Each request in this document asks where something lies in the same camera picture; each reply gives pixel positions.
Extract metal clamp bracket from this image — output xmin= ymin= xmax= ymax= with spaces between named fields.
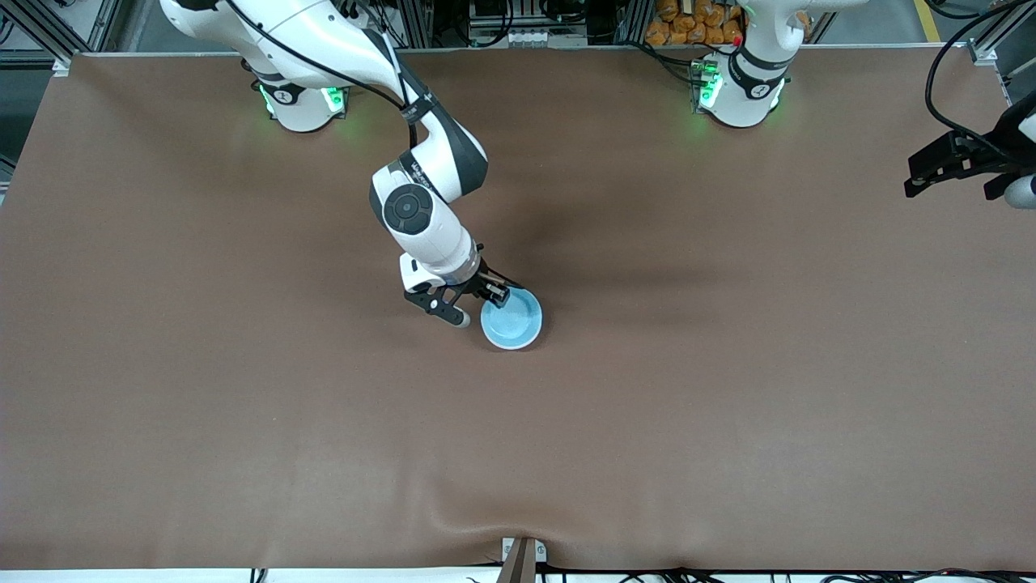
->
xmin=501 ymin=537 xmax=548 ymax=564

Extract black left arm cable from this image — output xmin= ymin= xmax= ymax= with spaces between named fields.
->
xmin=924 ymin=0 xmax=1036 ymax=156

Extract orange snack bags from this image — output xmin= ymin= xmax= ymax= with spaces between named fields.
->
xmin=645 ymin=0 xmax=745 ymax=47

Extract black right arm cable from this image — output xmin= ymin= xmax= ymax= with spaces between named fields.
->
xmin=223 ymin=0 xmax=422 ymax=151

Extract blue bowl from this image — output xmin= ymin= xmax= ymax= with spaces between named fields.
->
xmin=480 ymin=287 xmax=543 ymax=351

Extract black electronics box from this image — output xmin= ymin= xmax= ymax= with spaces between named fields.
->
xmin=469 ymin=0 xmax=551 ymax=25

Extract brown camera pole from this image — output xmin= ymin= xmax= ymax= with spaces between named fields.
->
xmin=495 ymin=539 xmax=537 ymax=583

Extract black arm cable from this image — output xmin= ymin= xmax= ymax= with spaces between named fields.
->
xmin=924 ymin=0 xmax=1036 ymax=156
xmin=223 ymin=0 xmax=422 ymax=151

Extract brown table cloth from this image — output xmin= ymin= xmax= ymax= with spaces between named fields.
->
xmin=0 ymin=47 xmax=1036 ymax=572

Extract power strip with black plugs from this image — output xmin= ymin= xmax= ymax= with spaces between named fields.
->
xmin=324 ymin=0 xmax=367 ymax=29

